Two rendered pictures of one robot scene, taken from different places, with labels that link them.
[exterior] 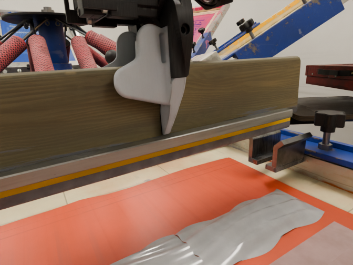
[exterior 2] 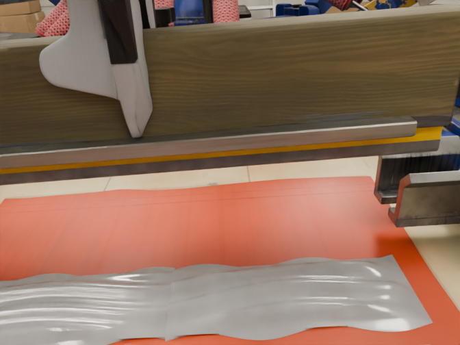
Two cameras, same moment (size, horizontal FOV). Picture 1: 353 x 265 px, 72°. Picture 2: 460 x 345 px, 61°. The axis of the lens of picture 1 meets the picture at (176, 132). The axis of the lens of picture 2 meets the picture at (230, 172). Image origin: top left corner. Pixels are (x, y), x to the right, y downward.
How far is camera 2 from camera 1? 17 cm
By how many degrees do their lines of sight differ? 31
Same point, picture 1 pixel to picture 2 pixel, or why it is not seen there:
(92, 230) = (101, 231)
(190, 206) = (231, 238)
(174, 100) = (124, 94)
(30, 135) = not seen: outside the picture
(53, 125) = not seen: outside the picture
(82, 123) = (23, 111)
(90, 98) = (27, 81)
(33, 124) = not seen: outside the picture
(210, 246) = (191, 300)
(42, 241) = (53, 226)
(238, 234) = (246, 300)
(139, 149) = (88, 152)
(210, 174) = (309, 198)
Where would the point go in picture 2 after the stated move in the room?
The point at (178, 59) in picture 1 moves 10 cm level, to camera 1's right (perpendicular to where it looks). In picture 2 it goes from (116, 36) to (294, 44)
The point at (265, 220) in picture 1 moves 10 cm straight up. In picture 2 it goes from (307, 296) to (313, 175)
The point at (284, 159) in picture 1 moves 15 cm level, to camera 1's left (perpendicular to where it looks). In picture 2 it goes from (422, 207) to (252, 172)
